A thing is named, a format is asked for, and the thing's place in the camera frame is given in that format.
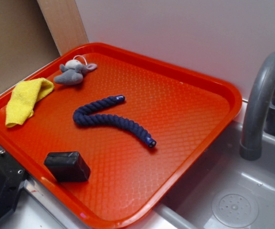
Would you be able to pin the grey plush mouse toy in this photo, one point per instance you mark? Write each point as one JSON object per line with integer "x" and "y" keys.
{"x": 74, "y": 71}

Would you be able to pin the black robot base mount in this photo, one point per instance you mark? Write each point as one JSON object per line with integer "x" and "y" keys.
{"x": 12, "y": 178}

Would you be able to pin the red plastic tray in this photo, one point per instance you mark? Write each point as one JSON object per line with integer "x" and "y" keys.
{"x": 184, "y": 111}

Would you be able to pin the black box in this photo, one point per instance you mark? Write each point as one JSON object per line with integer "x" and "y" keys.
{"x": 67, "y": 166}

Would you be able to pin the grey plastic sink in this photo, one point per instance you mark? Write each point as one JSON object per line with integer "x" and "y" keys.
{"x": 221, "y": 190}

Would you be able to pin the grey plastic faucet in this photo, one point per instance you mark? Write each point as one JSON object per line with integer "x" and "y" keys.
{"x": 260, "y": 112}

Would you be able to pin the wooden board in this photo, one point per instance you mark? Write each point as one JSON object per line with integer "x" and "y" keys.
{"x": 64, "y": 22}

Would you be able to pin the yellow microfiber cloth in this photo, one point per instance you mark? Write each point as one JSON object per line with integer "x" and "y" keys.
{"x": 23, "y": 99}

